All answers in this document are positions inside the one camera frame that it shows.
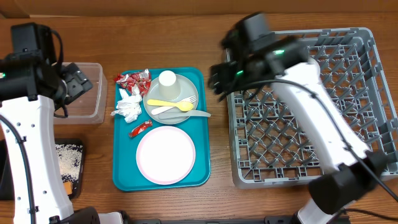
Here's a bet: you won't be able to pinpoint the orange food cube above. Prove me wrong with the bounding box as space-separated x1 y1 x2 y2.
63 181 73 195

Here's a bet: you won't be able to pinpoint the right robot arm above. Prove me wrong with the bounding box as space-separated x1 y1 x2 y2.
208 12 388 223

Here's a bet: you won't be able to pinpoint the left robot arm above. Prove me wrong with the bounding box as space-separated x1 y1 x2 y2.
1 22 126 223

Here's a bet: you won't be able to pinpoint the black waste tray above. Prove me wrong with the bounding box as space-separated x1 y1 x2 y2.
1 139 86 201

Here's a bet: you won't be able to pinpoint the grey dishwasher rack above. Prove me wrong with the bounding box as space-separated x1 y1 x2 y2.
227 27 397 189

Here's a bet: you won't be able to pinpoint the clear plastic bin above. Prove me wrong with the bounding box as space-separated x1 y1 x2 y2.
54 62 108 124

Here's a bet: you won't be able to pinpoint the white plastic fork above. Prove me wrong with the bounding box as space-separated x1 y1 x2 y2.
147 95 197 115

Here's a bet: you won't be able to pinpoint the light blue plastic knife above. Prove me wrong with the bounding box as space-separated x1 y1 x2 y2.
159 110 211 119

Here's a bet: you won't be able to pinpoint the yellow plastic spoon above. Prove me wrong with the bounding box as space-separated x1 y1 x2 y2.
147 100 193 112

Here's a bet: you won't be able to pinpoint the white paper cup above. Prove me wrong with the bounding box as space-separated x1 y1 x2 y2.
158 70 180 100

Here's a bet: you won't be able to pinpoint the crumpled white napkin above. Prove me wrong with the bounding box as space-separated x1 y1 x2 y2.
111 85 142 123

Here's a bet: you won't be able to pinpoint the large red snack wrapper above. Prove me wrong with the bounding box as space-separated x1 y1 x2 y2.
114 69 152 96

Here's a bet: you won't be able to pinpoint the spilled rice grains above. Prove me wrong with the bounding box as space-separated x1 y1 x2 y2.
55 144 83 183

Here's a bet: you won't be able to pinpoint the grey plate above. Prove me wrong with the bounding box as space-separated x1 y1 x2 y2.
143 75 198 125

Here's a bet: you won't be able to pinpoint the small red ketchup packet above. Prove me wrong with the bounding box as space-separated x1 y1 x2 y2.
129 119 153 138

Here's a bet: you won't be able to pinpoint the white pink-rimmed plate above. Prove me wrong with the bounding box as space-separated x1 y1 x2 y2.
136 126 196 185

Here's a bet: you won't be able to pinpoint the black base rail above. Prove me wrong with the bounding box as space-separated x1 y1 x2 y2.
124 215 301 224

